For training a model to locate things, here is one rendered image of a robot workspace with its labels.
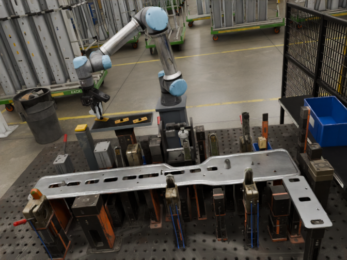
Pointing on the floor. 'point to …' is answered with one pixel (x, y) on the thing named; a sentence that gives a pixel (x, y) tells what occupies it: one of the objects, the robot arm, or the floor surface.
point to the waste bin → (39, 114)
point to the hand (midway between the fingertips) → (100, 116)
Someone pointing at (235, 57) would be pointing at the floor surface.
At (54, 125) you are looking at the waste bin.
